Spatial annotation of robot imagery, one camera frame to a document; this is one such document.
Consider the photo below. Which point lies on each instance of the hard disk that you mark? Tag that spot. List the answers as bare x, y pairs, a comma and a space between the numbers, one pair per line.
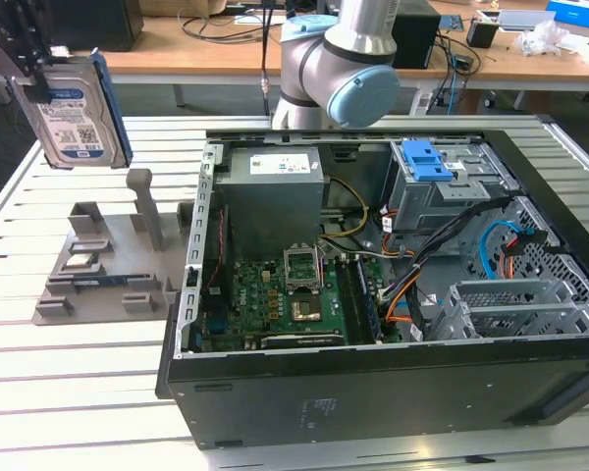
73, 127

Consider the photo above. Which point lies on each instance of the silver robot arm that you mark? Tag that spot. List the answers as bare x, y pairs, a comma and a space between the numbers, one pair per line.
314, 64

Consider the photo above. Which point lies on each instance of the grey disk bay cage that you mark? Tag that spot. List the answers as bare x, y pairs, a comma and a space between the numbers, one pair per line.
500, 319

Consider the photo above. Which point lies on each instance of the black box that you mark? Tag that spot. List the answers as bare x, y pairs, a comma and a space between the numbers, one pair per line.
98, 24

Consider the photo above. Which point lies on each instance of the wooden desk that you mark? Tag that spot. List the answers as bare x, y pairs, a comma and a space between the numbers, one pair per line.
226, 54

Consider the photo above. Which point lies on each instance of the silver CPU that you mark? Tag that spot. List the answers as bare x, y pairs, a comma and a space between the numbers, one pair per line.
82, 261

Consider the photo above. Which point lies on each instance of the grey parts rack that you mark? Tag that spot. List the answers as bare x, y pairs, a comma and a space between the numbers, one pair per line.
118, 260

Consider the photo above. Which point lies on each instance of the RAM stick on rack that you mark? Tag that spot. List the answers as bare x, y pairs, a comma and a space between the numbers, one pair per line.
100, 281

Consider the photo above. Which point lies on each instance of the grey power supply unit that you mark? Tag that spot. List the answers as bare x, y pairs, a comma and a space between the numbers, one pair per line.
270, 211

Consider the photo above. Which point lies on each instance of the green motherboard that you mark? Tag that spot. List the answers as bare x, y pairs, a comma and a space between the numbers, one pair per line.
255, 294

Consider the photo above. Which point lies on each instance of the black computer tower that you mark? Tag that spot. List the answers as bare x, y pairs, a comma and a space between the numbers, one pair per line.
417, 34

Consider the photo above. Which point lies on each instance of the CPU socket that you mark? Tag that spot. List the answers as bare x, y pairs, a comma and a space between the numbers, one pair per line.
306, 310

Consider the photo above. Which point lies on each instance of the white remote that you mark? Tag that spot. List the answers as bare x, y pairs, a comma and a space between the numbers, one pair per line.
422, 103

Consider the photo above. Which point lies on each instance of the black graphics card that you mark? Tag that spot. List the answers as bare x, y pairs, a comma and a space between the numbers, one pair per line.
304, 341

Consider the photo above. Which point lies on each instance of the black RAM slot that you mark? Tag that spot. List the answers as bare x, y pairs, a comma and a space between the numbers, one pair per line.
358, 304
351, 304
344, 304

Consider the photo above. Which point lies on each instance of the blue drive cage latch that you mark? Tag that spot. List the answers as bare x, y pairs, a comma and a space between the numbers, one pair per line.
424, 159

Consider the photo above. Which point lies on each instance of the grey drive cage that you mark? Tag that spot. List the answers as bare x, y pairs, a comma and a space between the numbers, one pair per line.
422, 206

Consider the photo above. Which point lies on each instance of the blue installed RAM stick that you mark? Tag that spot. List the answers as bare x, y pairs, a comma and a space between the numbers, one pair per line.
370, 304

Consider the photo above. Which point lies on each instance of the white board connector plug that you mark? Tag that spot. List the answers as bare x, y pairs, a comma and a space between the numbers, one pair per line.
384, 294

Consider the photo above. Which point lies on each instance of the small black container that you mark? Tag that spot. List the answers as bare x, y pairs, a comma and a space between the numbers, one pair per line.
482, 34

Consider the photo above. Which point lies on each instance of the black PC case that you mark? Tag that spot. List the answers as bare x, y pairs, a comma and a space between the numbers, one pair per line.
373, 392

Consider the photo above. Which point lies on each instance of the clear plastic wrap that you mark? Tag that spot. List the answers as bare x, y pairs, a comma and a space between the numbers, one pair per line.
540, 39

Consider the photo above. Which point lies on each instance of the blue and white box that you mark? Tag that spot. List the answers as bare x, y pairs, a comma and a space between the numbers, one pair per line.
576, 12

